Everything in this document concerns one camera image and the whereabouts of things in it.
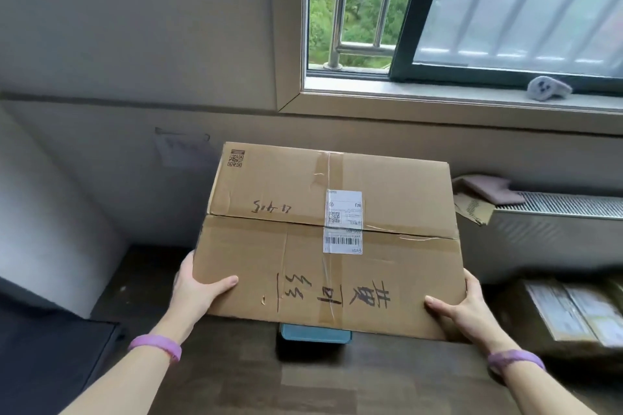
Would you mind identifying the purple wristband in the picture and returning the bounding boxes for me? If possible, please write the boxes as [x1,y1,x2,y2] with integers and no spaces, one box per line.
[128,334,183,365]
[487,350,546,377]

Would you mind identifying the large brown cardboard box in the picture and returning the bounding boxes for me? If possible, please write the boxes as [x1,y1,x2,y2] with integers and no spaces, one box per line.
[193,141,467,342]

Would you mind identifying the mauve folded cloth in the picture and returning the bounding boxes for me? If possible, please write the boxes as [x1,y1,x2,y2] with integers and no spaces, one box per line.
[453,174,526,207]

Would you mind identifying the white shipping label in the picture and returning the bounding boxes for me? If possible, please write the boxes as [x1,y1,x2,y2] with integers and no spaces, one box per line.
[323,189,364,255]

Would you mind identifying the person's left forearm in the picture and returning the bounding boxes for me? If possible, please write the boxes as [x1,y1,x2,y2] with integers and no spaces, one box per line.
[58,322,193,415]

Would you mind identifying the teal plastic container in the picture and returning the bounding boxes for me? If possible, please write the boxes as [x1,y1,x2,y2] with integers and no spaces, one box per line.
[279,323,353,344]

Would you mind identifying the labelled brown cardboard box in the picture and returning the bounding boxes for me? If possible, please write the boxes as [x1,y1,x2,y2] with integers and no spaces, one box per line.
[496,275,623,362]

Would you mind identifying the purple left wristband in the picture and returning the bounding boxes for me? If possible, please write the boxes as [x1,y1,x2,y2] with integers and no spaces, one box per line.
[128,334,183,365]

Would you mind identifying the metal window guard rail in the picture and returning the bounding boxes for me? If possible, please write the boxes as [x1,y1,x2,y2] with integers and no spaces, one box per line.
[325,0,405,71]

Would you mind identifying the person's right hand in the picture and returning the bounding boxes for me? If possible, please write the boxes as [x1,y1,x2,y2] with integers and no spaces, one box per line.
[424,268,507,345]

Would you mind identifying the white radiator heater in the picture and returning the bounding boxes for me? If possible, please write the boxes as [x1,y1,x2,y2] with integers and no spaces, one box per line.
[470,191,623,284]

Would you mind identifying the purple right wristband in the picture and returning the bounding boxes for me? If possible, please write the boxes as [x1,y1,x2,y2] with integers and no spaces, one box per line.
[487,350,546,377]

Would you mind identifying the dark sliding window frame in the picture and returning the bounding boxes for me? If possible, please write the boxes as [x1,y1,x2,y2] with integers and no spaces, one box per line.
[388,0,623,94]

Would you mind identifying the person's left hand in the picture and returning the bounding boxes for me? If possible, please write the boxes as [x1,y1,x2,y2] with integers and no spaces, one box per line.
[172,250,239,329]

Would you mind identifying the person's right forearm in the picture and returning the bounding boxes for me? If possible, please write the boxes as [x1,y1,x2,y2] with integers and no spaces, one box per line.
[479,334,609,415]

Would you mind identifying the torn cardboard piece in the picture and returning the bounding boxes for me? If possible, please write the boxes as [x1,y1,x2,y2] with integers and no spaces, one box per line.
[454,193,496,227]

